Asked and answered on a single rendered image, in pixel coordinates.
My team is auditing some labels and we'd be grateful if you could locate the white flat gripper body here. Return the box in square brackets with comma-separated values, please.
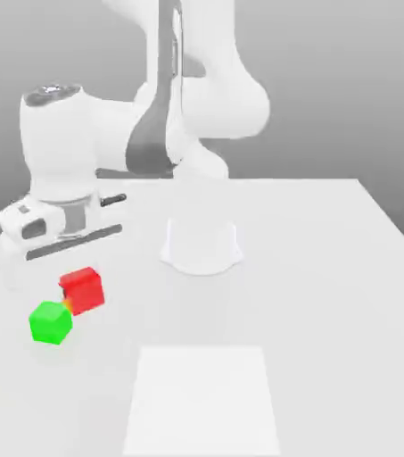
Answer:
[4, 223, 126, 291]

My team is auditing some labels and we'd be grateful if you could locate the small red cube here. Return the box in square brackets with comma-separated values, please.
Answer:
[58, 266, 106, 317]

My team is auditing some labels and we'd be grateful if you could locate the small green cube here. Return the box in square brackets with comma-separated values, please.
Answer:
[29, 300, 74, 346]

